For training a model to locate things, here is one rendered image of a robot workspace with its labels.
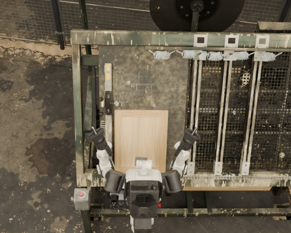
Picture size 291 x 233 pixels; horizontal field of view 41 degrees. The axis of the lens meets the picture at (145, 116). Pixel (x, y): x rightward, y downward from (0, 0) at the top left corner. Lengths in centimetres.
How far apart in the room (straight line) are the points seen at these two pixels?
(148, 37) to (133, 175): 102
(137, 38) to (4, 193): 236
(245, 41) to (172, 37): 55
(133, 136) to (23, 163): 173
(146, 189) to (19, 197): 199
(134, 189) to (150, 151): 66
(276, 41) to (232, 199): 194
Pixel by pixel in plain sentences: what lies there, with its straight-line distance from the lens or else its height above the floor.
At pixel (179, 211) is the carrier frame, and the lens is 404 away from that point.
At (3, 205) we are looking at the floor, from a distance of 441.
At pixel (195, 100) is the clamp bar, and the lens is 317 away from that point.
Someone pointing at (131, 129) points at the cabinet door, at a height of 122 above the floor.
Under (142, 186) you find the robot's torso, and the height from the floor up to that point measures 140.
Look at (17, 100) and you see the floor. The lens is 518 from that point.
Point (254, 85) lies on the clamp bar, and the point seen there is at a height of 159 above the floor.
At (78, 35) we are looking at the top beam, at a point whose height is 191.
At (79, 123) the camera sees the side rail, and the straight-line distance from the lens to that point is 319.
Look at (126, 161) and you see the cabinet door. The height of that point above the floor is 98.
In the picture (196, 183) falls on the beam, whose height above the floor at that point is 83.
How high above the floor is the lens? 384
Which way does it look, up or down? 52 degrees down
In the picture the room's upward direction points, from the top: 4 degrees clockwise
